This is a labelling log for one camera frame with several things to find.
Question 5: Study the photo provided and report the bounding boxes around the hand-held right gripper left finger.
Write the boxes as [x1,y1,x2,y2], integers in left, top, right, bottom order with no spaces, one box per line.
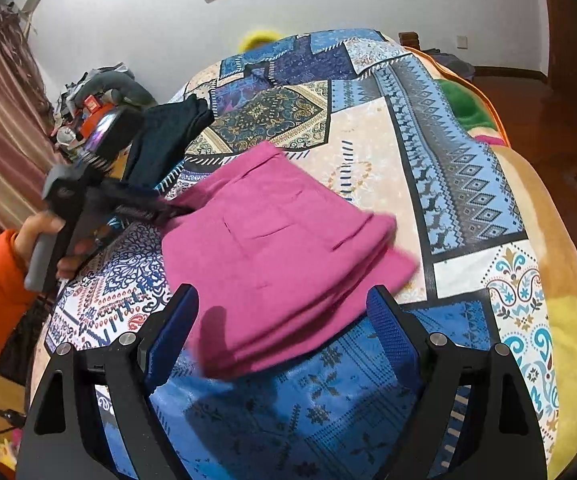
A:
[16,284,200,480]

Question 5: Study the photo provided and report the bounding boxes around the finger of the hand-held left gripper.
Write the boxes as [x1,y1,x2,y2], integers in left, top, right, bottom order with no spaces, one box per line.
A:
[91,181,173,209]
[110,202,195,227]

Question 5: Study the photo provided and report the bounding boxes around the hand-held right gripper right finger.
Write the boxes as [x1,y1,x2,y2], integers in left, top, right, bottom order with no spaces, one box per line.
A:
[366,284,549,480]

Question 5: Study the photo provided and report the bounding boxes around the pink pants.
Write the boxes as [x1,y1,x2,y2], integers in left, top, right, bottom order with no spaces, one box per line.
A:
[160,140,420,380]

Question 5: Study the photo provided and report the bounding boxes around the dark pants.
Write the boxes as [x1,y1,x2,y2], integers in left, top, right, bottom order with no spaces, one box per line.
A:
[120,94,216,192]

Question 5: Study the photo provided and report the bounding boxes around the person's left hand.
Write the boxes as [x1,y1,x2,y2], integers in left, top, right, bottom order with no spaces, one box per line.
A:
[13,211,90,281]

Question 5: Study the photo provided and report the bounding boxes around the orange box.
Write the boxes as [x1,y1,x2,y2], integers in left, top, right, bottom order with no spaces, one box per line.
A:
[77,95,114,138]

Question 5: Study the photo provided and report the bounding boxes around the patchwork patterned bed sheet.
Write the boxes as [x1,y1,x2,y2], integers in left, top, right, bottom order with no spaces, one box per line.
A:
[43,27,560,480]

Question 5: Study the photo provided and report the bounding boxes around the yellow fleece blanket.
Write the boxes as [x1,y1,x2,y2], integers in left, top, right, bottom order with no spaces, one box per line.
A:
[403,44,577,480]

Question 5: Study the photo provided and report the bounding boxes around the grey backpack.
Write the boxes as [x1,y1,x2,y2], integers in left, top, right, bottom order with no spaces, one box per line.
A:
[423,49,475,80]

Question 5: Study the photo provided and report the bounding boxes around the yellow foam ring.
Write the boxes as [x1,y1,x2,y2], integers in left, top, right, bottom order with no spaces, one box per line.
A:
[237,29,283,55]

